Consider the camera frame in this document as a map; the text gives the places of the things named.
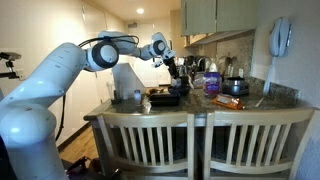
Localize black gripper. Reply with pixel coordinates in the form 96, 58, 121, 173
164, 58, 178, 79

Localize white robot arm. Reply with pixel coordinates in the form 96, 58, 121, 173
0, 30, 176, 180

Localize black bowl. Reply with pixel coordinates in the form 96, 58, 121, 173
168, 86, 190, 96

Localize kitchen sink faucet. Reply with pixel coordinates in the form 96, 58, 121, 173
197, 57, 212, 72

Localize black rectangular tray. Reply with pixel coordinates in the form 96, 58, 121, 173
149, 94, 180, 106

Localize purple lidded container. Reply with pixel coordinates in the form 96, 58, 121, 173
204, 72, 221, 97

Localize green upper cabinets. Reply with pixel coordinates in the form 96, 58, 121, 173
181, 0, 258, 36

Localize orange snack package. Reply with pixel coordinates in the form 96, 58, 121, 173
212, 94, 243, 110

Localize silver black cooking pot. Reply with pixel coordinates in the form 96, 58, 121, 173
222, 77, 249, 96

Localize left wooden chair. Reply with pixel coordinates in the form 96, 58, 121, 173
98, 111, 195, 180

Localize wooden chair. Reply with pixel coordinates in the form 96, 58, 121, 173
203, 107, 319, 180
98, 111, 195, 180

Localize right wooden chair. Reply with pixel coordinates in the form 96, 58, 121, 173
203, 107, 319, 180

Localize white wall telephone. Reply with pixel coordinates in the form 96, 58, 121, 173
263, 17, 291, 95

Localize camera on tripod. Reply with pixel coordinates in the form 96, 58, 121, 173
0, 52, 21, 79

